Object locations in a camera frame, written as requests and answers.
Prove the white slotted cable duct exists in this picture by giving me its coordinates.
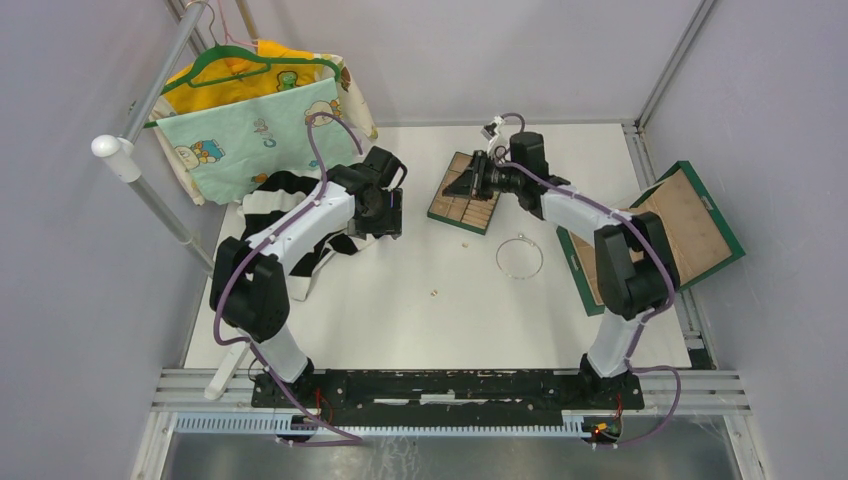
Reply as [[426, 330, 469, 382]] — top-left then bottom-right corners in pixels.
[[173, 413, 591, 439]]

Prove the green clothes hanger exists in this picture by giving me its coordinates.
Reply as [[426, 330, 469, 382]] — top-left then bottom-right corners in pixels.
[[145, 41, 344, 135]]

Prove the silver hoop necklace with pearls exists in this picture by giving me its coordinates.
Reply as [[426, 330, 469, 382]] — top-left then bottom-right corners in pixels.
[[495, 233, 545, 282]]

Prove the green jewelry tray with compartments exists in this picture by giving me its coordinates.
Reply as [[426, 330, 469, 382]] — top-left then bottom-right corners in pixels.
[[427, 152, 499, 235]]

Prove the yellow cartoon garment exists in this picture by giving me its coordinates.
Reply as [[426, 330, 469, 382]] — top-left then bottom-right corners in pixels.
[[148, 40, 378, 205]]

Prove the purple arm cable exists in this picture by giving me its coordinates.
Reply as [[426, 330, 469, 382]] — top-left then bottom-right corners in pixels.
[[211, 111, 367, 448], [490, 112, 682, 448]]

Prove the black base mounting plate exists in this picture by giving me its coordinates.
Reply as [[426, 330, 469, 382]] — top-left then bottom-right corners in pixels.
[[289, 369, 645, 427]]

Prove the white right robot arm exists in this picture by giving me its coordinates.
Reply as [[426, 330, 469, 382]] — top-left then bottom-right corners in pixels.
[[442, 131, 679, 408]]

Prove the mint cartoon print cloth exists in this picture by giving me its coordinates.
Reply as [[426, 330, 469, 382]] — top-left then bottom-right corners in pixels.
[[157, 79, 354, 205]]

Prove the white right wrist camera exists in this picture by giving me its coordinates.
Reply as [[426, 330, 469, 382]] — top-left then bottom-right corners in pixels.
[[481, 116, 504, 141]]

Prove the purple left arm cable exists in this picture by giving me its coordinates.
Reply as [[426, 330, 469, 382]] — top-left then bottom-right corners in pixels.
[[211, 111, 367, 448]]

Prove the open green jewelry box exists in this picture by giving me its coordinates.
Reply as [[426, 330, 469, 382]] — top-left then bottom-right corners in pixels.
[[557, 161, 745, 316]]

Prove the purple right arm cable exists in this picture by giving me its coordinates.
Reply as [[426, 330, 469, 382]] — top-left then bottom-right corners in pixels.
[[490, 112, 682, 448]]

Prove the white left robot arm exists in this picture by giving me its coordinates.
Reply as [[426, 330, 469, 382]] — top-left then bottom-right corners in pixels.
[[210, 147, 408, 408]]

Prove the black white striped cloth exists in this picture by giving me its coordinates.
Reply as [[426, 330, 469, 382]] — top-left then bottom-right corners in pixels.
[[240, 171, 376, 302]]

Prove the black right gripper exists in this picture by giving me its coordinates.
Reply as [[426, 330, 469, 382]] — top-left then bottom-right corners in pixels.
[[443, 150, 524, 202]]

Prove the silver clothes rack pole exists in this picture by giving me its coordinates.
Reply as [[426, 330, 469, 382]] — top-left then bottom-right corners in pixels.
[[90, 0, 220, 272]]

